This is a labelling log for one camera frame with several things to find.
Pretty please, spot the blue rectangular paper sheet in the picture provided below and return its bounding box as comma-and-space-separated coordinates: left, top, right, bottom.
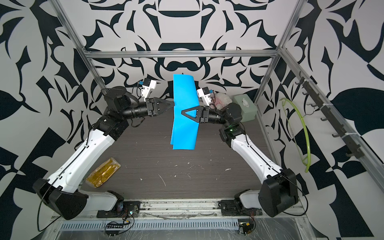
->
171, 74, 200, 150

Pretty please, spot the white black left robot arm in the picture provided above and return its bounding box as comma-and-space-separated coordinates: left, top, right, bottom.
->
33, 87, 175, 220

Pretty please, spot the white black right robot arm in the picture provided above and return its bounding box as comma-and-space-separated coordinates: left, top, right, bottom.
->
181, 103, 299, 217

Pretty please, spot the white plush toy pink shirt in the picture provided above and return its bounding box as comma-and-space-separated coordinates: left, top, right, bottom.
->
215, 93, 233, 111

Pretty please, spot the green tissue box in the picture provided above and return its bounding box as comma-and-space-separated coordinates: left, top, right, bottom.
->
233, 94, 258, 123

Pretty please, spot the yellow plastic packet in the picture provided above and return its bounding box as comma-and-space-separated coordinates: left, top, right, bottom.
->
86, 158, 121, 188

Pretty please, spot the black connector board right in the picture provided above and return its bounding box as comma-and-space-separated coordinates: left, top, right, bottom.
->
238, 222, 256, 236

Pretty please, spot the black connector board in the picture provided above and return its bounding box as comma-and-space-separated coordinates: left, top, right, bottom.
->
104, 221, 133, 237
238, 222, 256, 236

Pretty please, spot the black connector board left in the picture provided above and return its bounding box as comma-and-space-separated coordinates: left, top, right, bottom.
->
104, 221, 133, 237

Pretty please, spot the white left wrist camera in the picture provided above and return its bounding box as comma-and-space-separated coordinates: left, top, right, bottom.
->
139, 78, 157, 100

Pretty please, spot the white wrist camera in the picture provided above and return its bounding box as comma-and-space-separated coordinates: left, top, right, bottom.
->
197, 87, 213, 106
139, 78, 157, 100

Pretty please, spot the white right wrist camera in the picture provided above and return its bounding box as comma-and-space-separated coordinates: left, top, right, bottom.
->
197, 87, 213, 106

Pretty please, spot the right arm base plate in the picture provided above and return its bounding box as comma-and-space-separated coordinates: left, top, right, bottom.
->
218, 200, 263, 217

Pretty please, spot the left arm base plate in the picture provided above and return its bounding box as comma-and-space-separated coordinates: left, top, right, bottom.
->
97, 200, 141, 219

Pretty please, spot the white slotted cable duct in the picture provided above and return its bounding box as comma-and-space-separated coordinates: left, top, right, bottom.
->
60, 219, 239, 232

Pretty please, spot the black wall hook rack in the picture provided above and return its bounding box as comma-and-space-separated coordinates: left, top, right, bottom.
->
298, 72, 365, 159

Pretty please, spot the aluminium frame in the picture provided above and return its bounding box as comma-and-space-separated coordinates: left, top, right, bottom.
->
47, 0, 384, 240

